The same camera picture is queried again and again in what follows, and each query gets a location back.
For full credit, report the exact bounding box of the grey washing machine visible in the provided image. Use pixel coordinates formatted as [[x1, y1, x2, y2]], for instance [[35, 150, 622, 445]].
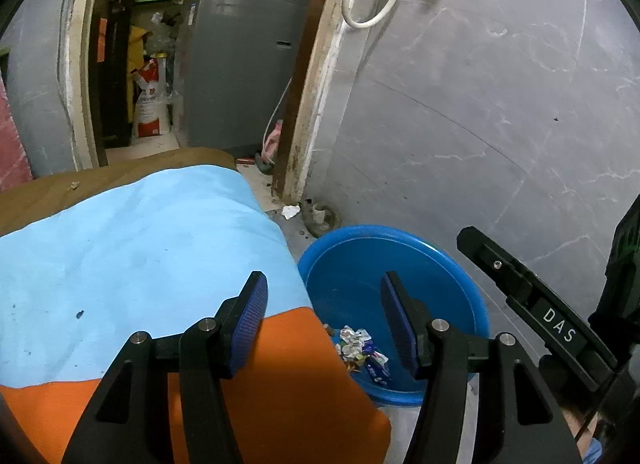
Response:
[[174, 0, 310, 157]]

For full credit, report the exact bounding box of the red white rice sack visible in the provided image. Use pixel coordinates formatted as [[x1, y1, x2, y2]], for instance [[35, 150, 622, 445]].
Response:
[[132, 53, 170, 139]]

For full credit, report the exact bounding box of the pink checked cloth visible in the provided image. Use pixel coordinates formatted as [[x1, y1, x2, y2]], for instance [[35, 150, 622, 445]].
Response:
[[0, 80, 32, 192]]

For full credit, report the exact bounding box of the striped fleece table cover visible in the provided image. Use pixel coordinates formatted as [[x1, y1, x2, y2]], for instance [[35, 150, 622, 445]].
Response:
[[1, 149, 390, 463]]

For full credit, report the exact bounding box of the blue plastic bucket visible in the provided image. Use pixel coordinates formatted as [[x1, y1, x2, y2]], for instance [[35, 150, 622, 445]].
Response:
[[298, 224, 489, 406]]

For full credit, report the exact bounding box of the person's right hand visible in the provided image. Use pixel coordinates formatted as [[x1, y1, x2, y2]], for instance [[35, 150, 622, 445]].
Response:
[[561, 408, 603, 464]]

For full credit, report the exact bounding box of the blue foil wrapper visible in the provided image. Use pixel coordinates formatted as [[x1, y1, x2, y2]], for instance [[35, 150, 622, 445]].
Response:
[[364, 350, 392, 387]]

